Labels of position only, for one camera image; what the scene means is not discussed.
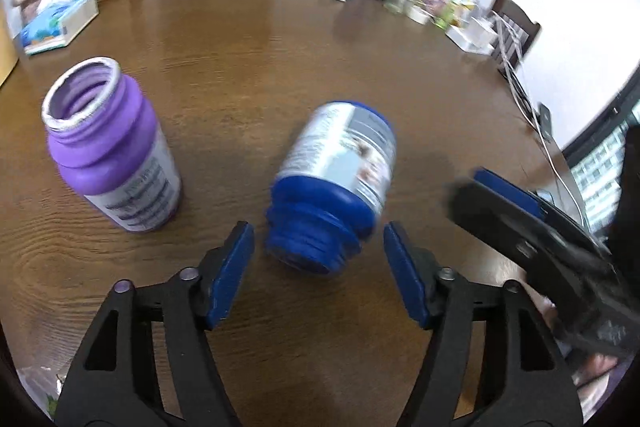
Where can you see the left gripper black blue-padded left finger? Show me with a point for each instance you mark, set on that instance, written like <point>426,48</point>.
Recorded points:
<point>145,359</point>

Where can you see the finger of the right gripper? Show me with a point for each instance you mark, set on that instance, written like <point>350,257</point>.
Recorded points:
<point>530,199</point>
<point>596,310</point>

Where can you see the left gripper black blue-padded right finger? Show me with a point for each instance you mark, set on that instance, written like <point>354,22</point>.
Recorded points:
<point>491,360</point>

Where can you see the blue labelled plastic jar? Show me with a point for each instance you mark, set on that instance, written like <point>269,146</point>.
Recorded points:
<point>330,190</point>

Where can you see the black phone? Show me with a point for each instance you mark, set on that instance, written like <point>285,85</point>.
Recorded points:
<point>544,122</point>

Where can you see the dark wooden chair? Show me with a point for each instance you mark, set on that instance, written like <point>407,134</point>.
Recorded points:
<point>518,29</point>

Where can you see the white charger block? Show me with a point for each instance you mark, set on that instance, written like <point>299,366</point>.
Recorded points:
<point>477,37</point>

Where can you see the colourful snack packages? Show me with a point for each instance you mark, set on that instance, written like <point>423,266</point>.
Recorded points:
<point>448,13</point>

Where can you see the purple plastic jar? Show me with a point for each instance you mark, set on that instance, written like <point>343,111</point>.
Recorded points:
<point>109,147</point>

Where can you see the yellow thermos jug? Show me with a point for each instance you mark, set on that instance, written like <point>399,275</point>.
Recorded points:
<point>8,54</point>

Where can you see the blue tissue box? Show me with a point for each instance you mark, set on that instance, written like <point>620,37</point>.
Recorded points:
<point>57,24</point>

